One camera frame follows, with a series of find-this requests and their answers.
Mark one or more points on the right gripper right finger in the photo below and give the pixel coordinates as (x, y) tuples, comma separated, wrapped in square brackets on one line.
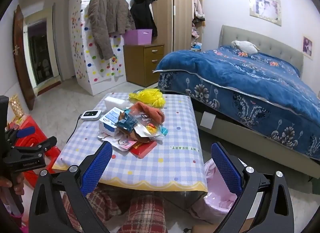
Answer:
[(275, 211)]

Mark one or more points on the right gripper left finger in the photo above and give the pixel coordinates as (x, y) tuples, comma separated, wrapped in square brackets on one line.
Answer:
[(47, 212)]

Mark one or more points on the red envelope packet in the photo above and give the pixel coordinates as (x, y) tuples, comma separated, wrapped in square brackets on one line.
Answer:
[(140, 150)]

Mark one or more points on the blue snack wrapper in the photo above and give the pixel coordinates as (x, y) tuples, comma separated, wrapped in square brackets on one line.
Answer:
[(126, 121)]

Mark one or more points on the white tissue pack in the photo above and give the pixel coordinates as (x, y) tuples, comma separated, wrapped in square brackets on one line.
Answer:
[(111, 102)]

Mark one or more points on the orange fuzzy sock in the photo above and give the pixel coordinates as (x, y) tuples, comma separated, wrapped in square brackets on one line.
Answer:
[(154, 113)]

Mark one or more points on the pink lined trash bin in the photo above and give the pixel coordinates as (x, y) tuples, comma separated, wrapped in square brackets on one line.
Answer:
[(214, 205)]

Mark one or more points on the person's left hand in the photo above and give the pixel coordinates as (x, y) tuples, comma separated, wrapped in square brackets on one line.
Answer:
[(18, 185)]

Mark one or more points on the plaid pajama legs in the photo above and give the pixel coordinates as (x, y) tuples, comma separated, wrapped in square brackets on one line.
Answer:
[(145, 209)]

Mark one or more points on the white digital timer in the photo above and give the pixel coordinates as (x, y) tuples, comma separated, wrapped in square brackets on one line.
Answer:
[(91, 115)]

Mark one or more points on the checkered tablecloth table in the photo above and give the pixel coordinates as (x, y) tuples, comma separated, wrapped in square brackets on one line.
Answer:
[(174, 163)]

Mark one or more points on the blue floral bed blanket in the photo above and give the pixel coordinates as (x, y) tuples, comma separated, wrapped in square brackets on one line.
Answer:
[(242, 85)]

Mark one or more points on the polka dot white cabinet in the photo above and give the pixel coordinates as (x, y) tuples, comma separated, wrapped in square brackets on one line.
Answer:
[(93, 73)]

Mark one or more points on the brown wooden door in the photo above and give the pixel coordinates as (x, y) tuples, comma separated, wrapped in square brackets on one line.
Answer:
[(19, 59)]

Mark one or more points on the brown drawer cabinet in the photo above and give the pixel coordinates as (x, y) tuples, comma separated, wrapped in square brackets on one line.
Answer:
[(140, 63)]

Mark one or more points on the white pillow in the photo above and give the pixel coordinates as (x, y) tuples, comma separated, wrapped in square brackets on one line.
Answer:
[(245, 46)]

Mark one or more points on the brown quilted jacket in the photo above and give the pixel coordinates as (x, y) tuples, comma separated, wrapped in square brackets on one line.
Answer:
[(108, 17)]

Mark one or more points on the purple storage box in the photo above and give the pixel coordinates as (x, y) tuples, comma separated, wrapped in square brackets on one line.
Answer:
[(138, 37)]

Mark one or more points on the black coat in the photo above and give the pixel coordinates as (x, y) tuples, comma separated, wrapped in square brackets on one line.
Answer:
[(141, 11)]

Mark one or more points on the wooden wardrobe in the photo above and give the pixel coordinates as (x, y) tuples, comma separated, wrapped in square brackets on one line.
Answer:
[(179, 24)]

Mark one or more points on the grey upholstered bed frame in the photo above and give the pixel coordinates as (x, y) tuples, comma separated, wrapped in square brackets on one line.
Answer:
[(245, 133)]

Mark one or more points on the small purple wall picture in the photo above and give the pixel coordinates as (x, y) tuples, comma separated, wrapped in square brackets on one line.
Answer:
[(307, 47)]

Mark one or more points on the large wall poster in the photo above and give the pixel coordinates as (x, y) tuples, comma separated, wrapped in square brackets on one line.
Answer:
[(269, 10)]

